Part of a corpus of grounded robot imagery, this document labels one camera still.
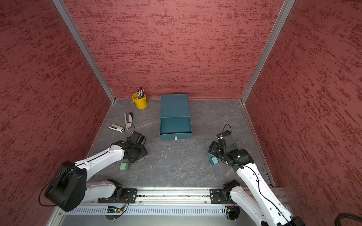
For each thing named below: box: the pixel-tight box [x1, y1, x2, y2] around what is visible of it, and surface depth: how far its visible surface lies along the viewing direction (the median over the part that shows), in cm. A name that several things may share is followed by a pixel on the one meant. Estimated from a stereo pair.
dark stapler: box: [123, 112, 133, 130], surface depth 108 cm
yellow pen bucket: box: [131, 91, 148, 110], surface depth 113 cm
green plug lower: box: [119, 162, 130, 172], surface depth 84 cm
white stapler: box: [108, 123, 124, 134], surface depth 102 cm
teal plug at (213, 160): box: [209, 156, 220, 166], surface depth 87 cm
